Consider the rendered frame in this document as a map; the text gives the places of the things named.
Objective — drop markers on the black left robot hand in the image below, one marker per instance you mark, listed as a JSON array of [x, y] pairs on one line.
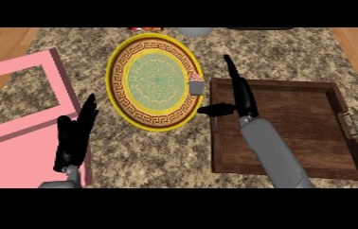
[[75, 135]]

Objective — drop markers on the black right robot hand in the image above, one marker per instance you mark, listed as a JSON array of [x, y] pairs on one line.
[[245, 97]]

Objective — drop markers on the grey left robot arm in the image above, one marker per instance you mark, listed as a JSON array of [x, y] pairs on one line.
[[66, 177]]

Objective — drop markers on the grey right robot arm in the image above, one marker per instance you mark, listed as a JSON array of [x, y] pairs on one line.
[[276, 154]]

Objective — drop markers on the dark brown wooden tray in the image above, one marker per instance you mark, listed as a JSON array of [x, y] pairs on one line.
[[289, 128]]

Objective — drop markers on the yellow patterned round plate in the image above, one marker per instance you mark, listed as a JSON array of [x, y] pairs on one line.
[[155, 81]]

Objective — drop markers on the pale grey round bowl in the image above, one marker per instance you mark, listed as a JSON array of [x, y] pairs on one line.
[[192, 31]]

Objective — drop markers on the red and white packet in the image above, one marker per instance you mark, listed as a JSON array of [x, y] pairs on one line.
[[146, 28]]

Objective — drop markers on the pink open frame box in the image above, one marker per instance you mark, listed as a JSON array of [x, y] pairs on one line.
[[33, 125]]

